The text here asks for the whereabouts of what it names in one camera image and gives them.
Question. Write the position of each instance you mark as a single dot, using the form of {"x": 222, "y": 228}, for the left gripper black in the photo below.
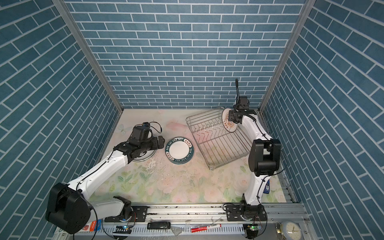
{"x": 156, "y": 145}

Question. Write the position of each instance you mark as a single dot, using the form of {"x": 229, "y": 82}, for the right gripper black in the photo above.
{"x": 231, "y": 115}

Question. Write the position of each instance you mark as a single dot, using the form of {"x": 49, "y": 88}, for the white plate red characters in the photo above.
{"x": 145, "y": 156}

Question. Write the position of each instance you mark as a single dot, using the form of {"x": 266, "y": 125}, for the metal wire dish rack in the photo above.
{"x": 217, "y": 145}

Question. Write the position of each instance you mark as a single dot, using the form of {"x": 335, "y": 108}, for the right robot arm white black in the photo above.
{"x": 263, "y": 161}

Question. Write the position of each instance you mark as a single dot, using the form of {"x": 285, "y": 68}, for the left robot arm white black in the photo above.
{"x": 69, "y": 206}

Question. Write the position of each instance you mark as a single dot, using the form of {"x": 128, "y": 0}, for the blue box by right arm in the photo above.
{"x": 267, "y": 187}

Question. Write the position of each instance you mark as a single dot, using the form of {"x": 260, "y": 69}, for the black remote device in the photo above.
{"x": 159, "y": 226}

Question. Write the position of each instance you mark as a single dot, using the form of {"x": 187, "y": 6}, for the green led circuit board left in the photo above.
{"x": 123, "y": 230}

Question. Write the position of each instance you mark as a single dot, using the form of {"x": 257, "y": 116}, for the green led circuit board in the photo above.
{"x": 251, "y": 231}
{"x": 123, "y": 230}

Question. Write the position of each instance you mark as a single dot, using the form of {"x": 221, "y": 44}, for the red marker pen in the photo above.
{"x": 205, "y": 228}

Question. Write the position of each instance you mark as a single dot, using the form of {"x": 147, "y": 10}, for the white red blue box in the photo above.
{"x": 93, "y": 226}

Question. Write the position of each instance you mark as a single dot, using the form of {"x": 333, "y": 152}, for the green led circuit board right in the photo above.
{"x": 251, "y": 231}

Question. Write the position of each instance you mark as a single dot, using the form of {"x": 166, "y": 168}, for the round analog clock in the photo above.
{"x": 288, "y": 230}

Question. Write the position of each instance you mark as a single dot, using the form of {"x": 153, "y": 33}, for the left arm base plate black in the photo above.
{"x": 136, "y": 214}

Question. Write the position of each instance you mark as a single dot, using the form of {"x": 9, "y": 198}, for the aluminium mounting rail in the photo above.
{"x": 204, "y": 212}

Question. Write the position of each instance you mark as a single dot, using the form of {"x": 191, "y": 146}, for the white slotted cable duct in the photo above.
{"x": 179, "y": 230}

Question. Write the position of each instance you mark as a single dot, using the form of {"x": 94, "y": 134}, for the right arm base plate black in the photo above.
{"x": 236, "y": 213}

